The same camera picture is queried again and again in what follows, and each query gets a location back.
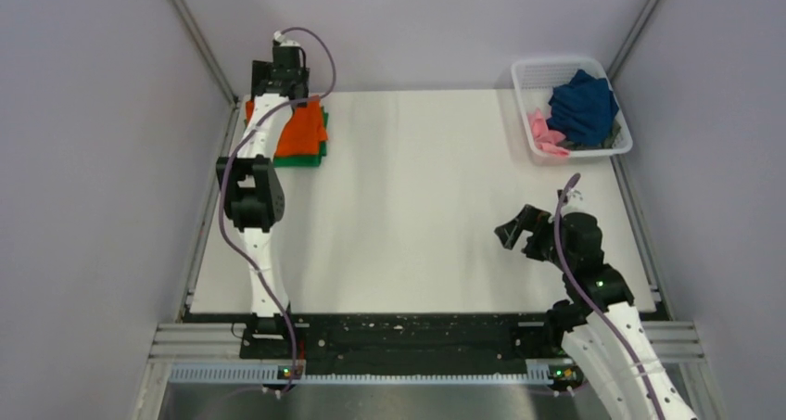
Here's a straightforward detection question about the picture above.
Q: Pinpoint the dark blue t-shirt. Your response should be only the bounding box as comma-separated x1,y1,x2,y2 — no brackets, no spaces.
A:
546,70,620,147

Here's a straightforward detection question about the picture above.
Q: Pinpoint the pink t-shirt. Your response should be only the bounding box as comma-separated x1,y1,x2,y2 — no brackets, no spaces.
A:
527,108,570,158

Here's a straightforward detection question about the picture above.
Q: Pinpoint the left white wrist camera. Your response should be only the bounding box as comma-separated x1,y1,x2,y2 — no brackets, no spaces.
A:
273,31,301,47

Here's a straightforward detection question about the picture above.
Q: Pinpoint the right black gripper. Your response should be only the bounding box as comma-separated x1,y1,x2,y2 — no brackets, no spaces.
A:
495,204,575,272

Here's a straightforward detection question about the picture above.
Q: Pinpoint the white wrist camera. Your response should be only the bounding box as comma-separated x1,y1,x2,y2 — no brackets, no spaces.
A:
558,188,589,216
273,31,301,47

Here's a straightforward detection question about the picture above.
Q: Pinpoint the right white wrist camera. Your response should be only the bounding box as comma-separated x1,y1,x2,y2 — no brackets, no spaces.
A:
558,188,589,216

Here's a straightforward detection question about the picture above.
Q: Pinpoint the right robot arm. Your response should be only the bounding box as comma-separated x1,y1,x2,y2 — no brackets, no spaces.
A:
494,205,697,419

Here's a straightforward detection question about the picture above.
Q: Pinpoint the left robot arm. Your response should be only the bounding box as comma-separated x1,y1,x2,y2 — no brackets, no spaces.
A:
216,41,310,359

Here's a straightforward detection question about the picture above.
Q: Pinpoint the dark grey t-shirt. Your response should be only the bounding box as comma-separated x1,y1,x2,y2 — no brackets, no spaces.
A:
558,121,621,151

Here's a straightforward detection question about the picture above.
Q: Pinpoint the aluminium frame rail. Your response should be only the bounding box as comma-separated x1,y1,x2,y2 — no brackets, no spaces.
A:
146,322,707,388

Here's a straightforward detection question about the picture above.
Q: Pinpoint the orange t-shirt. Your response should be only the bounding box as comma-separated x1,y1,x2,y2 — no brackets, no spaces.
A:
244,97,330,159

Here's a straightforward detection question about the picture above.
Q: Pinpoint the folded green t-shirt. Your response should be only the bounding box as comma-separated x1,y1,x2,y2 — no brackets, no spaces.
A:
242,107,330,169

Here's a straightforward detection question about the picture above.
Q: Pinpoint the white plastic basket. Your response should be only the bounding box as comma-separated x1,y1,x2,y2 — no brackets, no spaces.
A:
511,55,634,166

